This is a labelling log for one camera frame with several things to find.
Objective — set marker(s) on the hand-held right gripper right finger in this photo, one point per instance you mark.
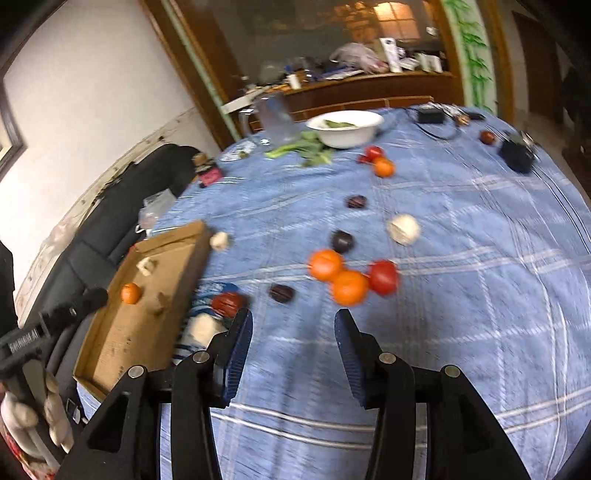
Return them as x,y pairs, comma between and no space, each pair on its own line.
348,353

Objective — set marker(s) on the dark picture frame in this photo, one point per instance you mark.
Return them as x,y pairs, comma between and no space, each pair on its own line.
11,134

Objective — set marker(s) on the tall white box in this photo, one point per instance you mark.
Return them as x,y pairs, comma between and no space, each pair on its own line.
390,53

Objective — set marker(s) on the wooden framed glass partition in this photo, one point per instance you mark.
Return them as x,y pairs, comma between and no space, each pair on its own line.
184,60

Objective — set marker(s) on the wooden sideboard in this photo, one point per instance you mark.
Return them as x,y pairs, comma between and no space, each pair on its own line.
369,90

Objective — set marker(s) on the pink jar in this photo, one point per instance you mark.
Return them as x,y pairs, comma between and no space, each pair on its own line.
210,175

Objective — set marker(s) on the small patterned plate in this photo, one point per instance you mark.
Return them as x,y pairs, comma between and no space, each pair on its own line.
238,151

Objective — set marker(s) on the green leaves in bowl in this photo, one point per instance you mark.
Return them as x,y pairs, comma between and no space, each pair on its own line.
336,123

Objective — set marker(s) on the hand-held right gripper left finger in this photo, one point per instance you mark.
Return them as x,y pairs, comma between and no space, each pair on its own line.
238,344

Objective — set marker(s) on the pink plastic bag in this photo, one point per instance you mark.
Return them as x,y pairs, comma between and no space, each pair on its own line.
358,56

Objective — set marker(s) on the black pouch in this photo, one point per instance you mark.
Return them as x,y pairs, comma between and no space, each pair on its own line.
517,156

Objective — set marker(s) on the black leather sofa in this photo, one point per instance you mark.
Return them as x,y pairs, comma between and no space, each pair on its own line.
92,230

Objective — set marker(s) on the small white boxes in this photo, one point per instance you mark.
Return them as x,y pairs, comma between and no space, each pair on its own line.
427,62

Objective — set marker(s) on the blue plaid tablecloth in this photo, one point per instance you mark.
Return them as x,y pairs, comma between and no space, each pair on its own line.
461,300

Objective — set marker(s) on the red tomato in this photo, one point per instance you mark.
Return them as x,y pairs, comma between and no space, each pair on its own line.
373,152
384,277

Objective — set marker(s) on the clear glass pitcher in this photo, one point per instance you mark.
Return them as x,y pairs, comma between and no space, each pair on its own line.
272,120

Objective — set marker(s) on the green leafy vegetable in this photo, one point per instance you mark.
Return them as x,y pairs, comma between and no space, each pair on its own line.
304,150

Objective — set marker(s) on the white cup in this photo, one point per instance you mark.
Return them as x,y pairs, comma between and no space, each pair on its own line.
294,82

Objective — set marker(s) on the dark red jujube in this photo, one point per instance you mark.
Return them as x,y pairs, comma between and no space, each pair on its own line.
281,293
356,202

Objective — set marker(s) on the dark purple plum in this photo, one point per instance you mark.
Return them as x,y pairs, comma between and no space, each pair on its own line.
342,241

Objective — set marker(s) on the orange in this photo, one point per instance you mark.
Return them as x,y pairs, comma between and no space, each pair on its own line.
350,288
130,293
384,168
326,264

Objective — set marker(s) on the white corn cob piece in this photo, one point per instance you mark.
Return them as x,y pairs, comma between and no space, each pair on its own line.
147,266
161,305
404,229
219,241
202,328

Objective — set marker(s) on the clear plastic bag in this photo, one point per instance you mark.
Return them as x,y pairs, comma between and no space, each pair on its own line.
154,210

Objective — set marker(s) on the flat white box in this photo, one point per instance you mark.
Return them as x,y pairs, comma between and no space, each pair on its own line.
235,104

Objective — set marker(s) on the white bowl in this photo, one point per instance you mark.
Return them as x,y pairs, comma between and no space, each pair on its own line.
346,134

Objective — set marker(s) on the black charger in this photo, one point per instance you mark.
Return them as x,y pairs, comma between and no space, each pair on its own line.
430,115

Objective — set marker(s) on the brown cardboard tray box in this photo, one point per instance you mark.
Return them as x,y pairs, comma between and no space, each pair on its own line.
124,341

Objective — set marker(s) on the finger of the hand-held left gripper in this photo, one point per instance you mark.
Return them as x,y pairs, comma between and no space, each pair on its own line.
85,301

